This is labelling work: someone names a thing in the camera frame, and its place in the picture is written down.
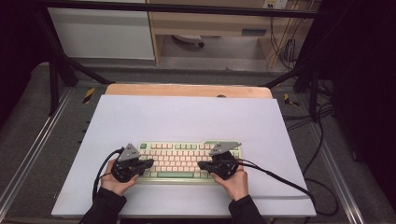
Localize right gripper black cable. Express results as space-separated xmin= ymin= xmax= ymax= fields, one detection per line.
xmin=237 ymin=158 xmax=340 ymax=217

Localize person's right hand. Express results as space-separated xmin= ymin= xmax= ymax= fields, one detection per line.
xmin=210 ymin=158 xmax=249 ymax=202

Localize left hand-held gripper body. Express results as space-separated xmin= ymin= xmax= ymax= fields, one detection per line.
xmin=111 ymin=143 xmax=144 ymax=184

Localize white cabinet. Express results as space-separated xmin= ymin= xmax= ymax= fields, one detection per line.
xmin=46 ymin=0 xmax=156 ymax=61

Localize light wooden desk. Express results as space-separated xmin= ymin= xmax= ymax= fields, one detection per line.
xmin=146 ymin=0 xmax=312 ymax=68

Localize black curtain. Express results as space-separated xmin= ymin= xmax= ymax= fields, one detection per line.
xmin=311 ymin=0 xmax=396 ymax=203
xmin=0 ymin=0 xmax=43 ymax=125

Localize black floor cables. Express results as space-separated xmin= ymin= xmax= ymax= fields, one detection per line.
xmin=281 ymin=102 xmax=335 ymax=132

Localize white board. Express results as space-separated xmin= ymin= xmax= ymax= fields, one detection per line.
xmin=50 ymin=94 xmax=317 ymax=218

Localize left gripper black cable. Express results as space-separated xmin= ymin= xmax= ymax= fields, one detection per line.
xmin=92 ymin=147 xmax=125 ymax=203

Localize hanging cable bundle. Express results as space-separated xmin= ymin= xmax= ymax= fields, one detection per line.
xmin=269 ymin=17 xmax=300 ymax=71

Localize green and pink keyboard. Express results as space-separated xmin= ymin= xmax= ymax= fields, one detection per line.
xmin=136 ymin=140 xmax=243 ymax=186

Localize white wall socket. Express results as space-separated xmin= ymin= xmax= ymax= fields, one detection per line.
xmin=262 ymin=0 xmax=289 ymax=9

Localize office chair base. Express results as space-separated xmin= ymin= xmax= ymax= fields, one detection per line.
xmin=172 ymin=34 xmax=205 ymax=49

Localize black metal frame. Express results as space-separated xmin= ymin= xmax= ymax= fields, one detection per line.
xmin=31 ymin=0 xmax=331 ymax=123

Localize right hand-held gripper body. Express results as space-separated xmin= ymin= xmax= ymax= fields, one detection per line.
xmin=205 ymin=142 xmax=242 ymax=181

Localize aluminium rail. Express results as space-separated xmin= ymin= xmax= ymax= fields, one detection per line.
xmin=311 ymin=124 xmax=365 ymax=224
xmin=0 ymin=88 xmax=74 ymax=213

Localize yellow and black tape strip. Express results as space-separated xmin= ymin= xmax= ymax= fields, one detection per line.
xmin=283 ymin=92 xmax=301 ymax=107
xmin=82 ymin=87 xmax=96 ymax=105

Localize person's left hand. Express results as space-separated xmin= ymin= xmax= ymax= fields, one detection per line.
xmin=100 ymin=158 xmax=139 ymax=198

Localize wooden table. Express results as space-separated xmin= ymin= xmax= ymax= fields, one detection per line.
xmin=105 ymin=83 xmax=274 ymax=100

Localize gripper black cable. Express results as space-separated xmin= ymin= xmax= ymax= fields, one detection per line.
xmin=237 ymin=158 xmax=340 ymax=217
xmin=92 ymin=147 xmax=125 ymax=203

